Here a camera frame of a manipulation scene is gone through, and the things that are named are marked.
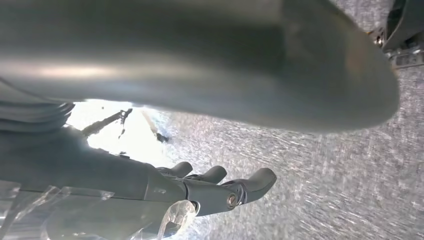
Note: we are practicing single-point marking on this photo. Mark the stainless steel table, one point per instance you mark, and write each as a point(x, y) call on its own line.
point(99, 125)

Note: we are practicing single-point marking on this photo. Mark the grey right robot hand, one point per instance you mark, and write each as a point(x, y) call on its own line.
point(99, 169)

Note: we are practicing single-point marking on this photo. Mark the dark metal robot foot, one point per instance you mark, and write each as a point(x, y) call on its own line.
point(405, 23)

